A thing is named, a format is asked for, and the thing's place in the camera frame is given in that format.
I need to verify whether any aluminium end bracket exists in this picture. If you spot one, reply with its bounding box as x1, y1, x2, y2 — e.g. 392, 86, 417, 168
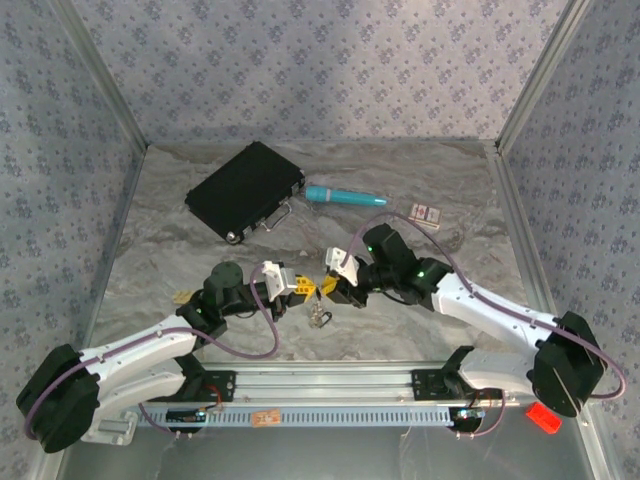
79, 412, 139, 445

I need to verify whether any red plastic block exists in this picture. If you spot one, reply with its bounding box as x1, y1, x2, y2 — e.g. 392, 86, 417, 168
524, 402, 564, 435

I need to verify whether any aluminium frame post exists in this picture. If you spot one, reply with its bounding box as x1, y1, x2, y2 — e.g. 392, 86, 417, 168
493, 0, 599, 151

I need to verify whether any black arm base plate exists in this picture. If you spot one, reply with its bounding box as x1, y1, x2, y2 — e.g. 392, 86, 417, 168
410, 368, 504, 401
177, 367, 237, 404

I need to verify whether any small red white card box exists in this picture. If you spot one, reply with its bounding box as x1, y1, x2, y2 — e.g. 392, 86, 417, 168
407, 202, 445, 230

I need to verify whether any thin purple base cable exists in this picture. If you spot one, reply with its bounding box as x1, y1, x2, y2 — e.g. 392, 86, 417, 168
137, 403, 221, 440
454, 384, 507, 441

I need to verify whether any aluminium frame side rail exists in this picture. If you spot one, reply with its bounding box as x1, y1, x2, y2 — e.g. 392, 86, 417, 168
47, 142, 151, 480
487, 142, 616, 480

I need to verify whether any black hard case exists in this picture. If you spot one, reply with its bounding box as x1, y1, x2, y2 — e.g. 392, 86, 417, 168
183, 141, 307, 246

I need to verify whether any teal pen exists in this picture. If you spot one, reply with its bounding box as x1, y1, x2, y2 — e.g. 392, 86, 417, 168
304, 185, 389, 207

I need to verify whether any grey slotted cable duct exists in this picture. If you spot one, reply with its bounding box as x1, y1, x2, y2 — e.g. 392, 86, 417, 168
134, 403, 481, 429

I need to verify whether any small circuit board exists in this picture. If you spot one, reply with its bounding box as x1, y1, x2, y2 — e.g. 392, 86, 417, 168
452, 407, 487, 426
166, 407, 224, 425

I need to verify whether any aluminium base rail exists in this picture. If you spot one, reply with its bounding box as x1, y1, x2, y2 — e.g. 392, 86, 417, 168
202, 362, 541, 401

